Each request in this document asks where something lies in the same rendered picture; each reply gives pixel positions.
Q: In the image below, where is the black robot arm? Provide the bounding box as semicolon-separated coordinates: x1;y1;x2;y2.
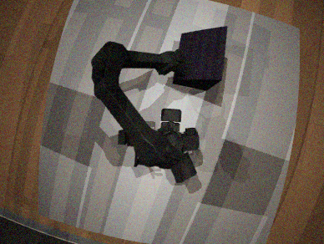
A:
91;41;200;183

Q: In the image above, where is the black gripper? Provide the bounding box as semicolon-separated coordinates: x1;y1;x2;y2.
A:
160;109;182;169

